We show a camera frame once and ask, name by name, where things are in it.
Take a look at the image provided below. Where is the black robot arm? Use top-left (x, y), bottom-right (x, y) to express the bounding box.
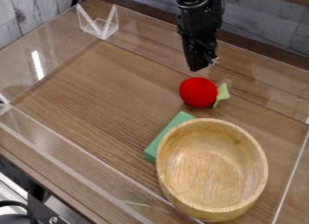
top-left (176, 0), bottom-right (226, 72)

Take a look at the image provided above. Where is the black cable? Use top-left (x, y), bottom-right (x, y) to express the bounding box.
top-left (0, 200), bottom-right (41, 224)

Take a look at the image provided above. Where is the black clamp under table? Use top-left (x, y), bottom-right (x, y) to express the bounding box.
top-left (28, 191), bottom-right (61, 224)

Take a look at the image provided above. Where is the clear acrylic enclosure wall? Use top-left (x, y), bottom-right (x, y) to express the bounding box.
top-left (0, 8), bottom-right (309, 224)

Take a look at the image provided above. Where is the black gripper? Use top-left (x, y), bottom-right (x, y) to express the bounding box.
top-left (178, 0), bottom-right (226, 72)

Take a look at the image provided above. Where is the green rectangular block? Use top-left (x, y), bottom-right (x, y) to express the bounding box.
top-left (141, 110), bottom-right (196, 164)

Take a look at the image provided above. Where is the wooden bowl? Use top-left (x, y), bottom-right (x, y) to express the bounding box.
top-left (155, 118), bottom-right (268, 222)

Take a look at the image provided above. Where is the red plush strawberry fruit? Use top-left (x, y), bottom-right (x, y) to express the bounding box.
top-left (179, 77), bottom-right (230, 108)

